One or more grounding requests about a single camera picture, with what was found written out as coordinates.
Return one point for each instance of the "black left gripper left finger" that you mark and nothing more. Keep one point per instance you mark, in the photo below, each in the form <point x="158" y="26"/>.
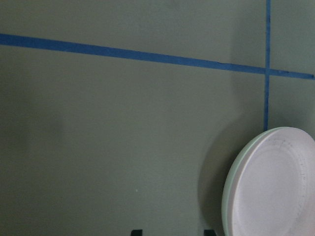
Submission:
<point x="136" y="232"/>

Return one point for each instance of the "pink plate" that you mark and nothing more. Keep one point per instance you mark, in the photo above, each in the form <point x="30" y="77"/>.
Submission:
<point x="276" y="193"/>

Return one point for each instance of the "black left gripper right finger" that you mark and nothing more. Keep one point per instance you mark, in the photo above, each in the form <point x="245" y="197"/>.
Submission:
<point x="209" y="232"/>

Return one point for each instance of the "light green plate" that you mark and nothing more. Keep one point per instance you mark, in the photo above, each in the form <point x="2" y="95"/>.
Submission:
<point x="234" y="176"/>

